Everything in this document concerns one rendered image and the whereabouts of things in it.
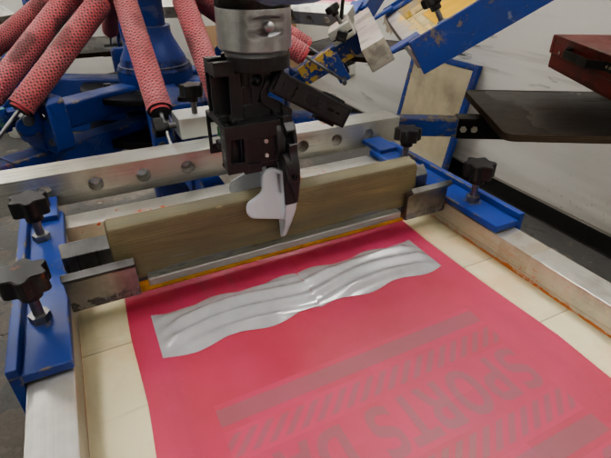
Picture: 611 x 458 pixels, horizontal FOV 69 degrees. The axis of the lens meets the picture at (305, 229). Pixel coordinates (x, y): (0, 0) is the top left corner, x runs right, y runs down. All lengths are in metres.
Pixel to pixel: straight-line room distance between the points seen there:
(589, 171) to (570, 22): 0.73
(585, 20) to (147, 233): 2.40
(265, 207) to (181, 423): 0.24
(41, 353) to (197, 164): 0.39
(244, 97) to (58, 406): 0.33
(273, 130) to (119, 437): 0.32
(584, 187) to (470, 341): 2.23
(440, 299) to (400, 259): 0.08
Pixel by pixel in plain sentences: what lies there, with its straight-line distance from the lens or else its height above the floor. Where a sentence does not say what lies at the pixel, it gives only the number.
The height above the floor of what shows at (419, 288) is 0.96.
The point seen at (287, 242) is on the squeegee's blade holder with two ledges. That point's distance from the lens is 0.56.
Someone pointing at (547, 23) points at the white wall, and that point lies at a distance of 2.77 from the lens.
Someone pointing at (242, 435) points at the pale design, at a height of 0.96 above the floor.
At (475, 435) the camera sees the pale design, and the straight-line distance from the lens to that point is 0.44.
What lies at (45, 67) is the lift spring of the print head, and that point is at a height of 1.11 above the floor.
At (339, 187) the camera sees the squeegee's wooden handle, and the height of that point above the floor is 1.05.
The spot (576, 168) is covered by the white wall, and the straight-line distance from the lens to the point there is 2.71.
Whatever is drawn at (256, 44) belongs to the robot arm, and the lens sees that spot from 0.46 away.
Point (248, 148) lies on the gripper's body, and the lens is 0.49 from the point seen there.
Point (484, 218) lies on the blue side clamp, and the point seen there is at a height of 1.00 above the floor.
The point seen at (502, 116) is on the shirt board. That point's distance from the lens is 1.28.
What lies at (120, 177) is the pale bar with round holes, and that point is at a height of 1.02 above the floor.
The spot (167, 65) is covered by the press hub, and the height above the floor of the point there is 1.06.
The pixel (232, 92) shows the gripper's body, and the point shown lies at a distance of 0.48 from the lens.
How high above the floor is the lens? 1.30
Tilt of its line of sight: 32 degrees down
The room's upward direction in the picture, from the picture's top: straight up
